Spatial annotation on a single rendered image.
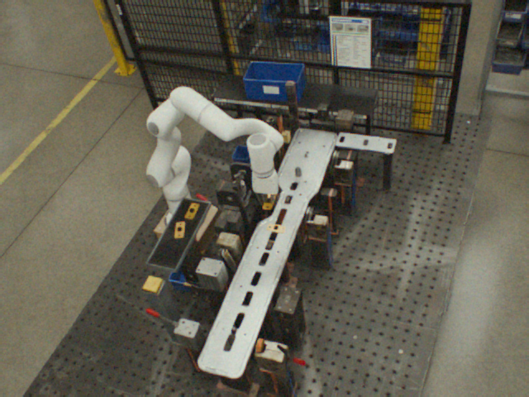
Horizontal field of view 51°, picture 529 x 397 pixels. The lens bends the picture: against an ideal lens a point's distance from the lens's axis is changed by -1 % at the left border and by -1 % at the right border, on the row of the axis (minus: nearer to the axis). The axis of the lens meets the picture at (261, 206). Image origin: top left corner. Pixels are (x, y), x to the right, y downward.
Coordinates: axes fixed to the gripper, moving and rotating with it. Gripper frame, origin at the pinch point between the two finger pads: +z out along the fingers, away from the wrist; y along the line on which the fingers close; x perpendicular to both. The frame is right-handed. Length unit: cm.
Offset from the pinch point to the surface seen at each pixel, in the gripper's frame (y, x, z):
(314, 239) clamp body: 15.1, 7.5, 33.9
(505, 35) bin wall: 98, 205, 51
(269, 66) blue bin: -30, 104, 12
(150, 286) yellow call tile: -38, -43, 11
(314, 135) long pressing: 3, 67, 26
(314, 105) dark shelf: -2, 87, 23
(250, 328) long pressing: 1, -45, 27
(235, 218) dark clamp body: -18.4, 1.6, 18.9
